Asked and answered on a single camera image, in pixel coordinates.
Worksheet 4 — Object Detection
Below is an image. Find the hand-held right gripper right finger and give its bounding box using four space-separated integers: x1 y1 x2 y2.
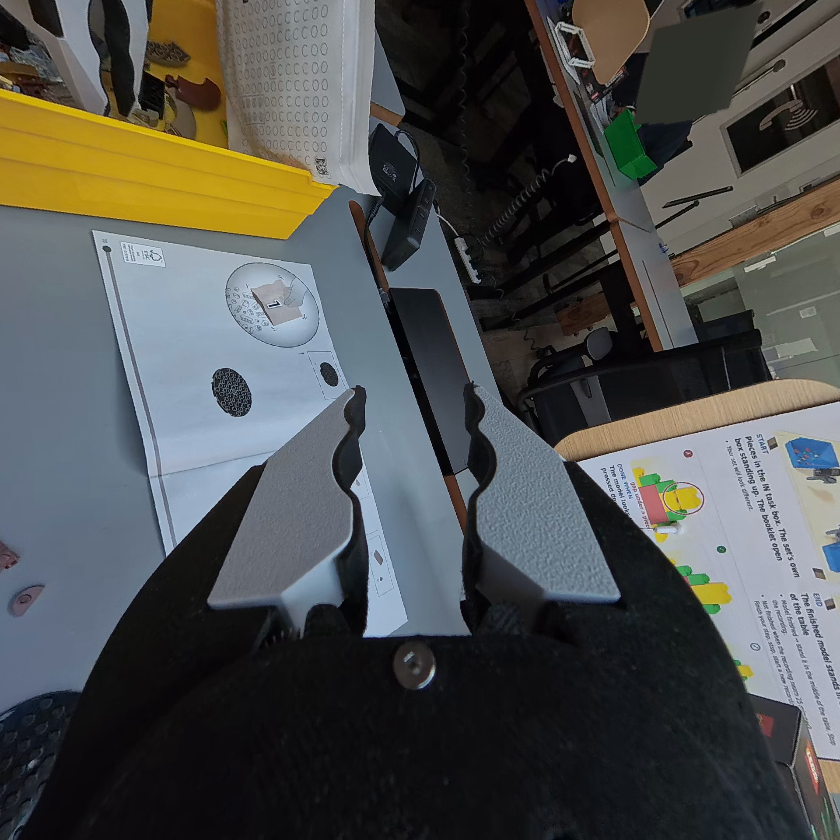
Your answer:
461 382 622 636

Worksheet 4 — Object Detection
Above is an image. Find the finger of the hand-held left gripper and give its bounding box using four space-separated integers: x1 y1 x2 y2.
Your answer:
119 0 155 119
51 0 129 118

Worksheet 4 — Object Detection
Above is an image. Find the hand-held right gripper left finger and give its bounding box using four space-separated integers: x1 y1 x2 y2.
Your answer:
207 386 370 636

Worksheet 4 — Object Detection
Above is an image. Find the pile of assorted toy bricks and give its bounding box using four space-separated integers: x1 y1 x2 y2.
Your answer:
0 23 224 142

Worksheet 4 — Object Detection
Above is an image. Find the yellow plastic bin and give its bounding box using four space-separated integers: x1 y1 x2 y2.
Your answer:
0 0 339 240

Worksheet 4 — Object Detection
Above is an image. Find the grey desk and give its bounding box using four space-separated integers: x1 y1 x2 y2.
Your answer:
0 185 473 713
525 0 700 352
364 184 506 480

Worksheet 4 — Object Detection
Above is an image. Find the round wooden board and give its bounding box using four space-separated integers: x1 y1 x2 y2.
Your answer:
554 379 840 473

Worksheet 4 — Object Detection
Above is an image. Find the pale numbered paper bag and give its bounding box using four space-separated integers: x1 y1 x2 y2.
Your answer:
215 0 383 196

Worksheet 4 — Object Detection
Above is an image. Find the black office chair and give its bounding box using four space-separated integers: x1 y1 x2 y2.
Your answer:
517 327 770 454

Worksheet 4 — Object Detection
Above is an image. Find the printed instruction sheet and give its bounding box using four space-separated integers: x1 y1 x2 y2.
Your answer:
577 402 840 769

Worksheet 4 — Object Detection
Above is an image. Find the white instruction booklet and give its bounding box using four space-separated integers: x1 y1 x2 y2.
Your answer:
92 230 409 639

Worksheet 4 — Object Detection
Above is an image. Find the white power strip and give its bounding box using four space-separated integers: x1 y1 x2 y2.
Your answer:
455 235 484 284

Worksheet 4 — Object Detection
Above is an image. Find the black power adapter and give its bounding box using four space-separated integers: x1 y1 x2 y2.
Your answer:
369 123 422 198

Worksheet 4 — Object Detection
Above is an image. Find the black docking hub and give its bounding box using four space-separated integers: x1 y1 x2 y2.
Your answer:
381 179 438 271

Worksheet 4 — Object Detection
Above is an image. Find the black round studded plate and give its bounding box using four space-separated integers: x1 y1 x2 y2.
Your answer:
0 689 83 840

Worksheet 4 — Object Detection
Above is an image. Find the black toy set box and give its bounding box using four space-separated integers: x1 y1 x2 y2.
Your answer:
748 692 840 840

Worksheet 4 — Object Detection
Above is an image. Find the wooden beam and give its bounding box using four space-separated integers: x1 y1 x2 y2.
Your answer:
669 196 840 287

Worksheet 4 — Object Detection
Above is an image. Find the green plastic bin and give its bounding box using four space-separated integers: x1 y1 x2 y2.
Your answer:
602 108 658 182

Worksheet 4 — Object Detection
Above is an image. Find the light wooden chair back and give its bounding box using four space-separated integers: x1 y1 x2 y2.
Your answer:
571 0 651 84

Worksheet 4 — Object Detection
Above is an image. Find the dark window with phone symbol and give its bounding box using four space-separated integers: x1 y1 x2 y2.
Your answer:
721 66 840 176

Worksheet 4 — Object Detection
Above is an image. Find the black coiled cable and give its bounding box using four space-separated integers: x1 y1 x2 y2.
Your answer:
482 167 552 245
459 0 476 178

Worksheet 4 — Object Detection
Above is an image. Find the white frame model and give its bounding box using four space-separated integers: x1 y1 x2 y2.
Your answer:
553 20 599 70

